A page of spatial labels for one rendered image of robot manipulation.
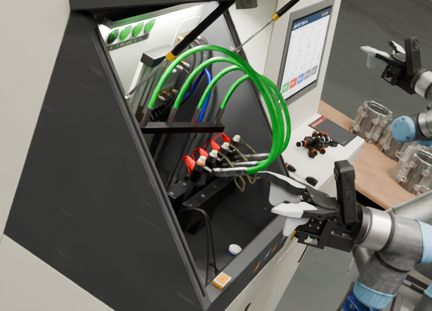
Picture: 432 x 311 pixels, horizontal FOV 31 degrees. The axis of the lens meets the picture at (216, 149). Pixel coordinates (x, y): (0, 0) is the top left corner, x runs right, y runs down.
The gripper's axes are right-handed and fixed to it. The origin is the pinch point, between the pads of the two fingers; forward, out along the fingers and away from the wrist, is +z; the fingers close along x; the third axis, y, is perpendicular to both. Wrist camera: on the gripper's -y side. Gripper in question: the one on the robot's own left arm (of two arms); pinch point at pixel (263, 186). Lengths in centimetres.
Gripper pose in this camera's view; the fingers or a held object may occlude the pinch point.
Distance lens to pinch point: 138.0
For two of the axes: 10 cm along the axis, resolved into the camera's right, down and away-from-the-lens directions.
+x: -1.2, -3.8, 9.2
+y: -3.4, 8.8, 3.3
